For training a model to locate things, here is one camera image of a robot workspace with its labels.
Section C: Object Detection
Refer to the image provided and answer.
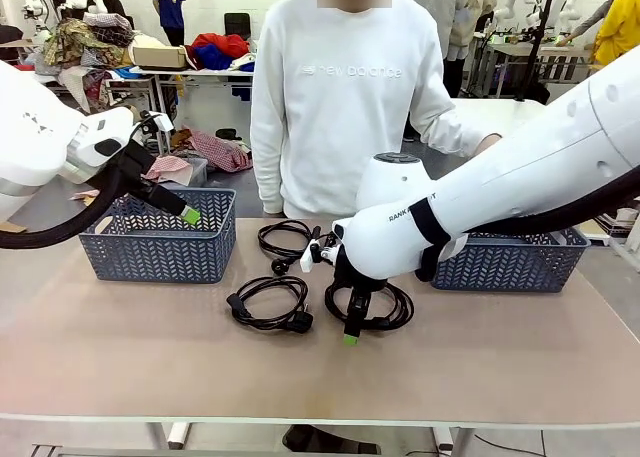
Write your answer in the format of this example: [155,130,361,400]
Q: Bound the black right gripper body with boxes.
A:
[333,244,389,298]

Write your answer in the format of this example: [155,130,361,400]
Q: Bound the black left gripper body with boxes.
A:
[104,140,164,198]

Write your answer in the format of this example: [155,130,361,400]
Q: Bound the black cable gold connector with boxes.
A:
[323,279,415,332]

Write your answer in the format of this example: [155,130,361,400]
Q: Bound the black power cable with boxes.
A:
[226,275,315,334]

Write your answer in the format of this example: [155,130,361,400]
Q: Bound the person's left forearm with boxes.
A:
[414,101,494,158]

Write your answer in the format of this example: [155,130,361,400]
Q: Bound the person's right forearm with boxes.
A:
[249,121,286,216]

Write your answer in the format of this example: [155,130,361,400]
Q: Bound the person's left hand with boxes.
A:
[474,133,503,157]

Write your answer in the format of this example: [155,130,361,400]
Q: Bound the clear storage bin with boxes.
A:
[144,154,209,188]

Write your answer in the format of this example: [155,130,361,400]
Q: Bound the grey-blue plastic basket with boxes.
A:
[429,226,592,294]
[78,186,237,285]

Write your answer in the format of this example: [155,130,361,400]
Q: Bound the checkered cloth heap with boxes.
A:
[172,126,254,173]

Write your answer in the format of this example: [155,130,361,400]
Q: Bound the cardboard box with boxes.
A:
[130,44,190,71]

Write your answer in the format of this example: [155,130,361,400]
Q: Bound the white background table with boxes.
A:
[114,65,256,143]

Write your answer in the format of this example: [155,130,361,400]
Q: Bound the dark shoes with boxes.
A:
[282,424,381,456]

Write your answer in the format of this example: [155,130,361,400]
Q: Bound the blue cloth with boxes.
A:
[193,44,236,72]

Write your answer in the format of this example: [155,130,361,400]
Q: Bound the pile of patterned clothes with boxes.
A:
[34,11,136,86]

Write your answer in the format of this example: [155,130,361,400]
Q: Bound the red cloth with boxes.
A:
[192,32,251,61]

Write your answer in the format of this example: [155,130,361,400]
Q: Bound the person in blue jersey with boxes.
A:
[151,0,187,48]

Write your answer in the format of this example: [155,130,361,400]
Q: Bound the black chair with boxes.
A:
[223,11,253,41]

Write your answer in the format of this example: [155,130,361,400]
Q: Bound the person's white sweatshirt torso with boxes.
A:
[249,0,501,219]

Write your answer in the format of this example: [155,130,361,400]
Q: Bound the white round-cornered table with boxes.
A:
[452,98,551,128]

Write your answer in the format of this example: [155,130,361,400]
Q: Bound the person in grey coat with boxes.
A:
[399,0,469,98]

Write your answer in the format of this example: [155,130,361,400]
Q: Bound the grey background workbench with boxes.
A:
[482,39,596,98]

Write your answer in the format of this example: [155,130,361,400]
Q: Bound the black tripod stand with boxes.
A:
[514,0,559,103]

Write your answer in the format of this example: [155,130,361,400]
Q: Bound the person in yellow jacket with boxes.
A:
[592,0,640,66]

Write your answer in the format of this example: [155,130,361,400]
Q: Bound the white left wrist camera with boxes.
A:
[142,110,175,134]

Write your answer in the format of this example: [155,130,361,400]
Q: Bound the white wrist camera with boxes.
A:
[299,236,344,274]
[142,110,175,134]

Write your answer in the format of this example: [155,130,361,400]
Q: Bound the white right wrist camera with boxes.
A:
[299,236,344,274]

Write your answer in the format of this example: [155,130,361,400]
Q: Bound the thin black coiled cable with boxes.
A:
[257,220,334,277]

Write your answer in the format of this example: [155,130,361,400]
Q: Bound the black left arm hose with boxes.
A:
[0,111,161,251]

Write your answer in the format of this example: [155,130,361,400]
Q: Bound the black arm hose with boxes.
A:
[464,164,640,238]
[0,111,161,251]

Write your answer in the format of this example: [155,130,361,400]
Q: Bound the white table frame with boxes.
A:
[29,416,476,457]

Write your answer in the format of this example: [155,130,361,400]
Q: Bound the black right arm hose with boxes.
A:
[464,164,640,238]

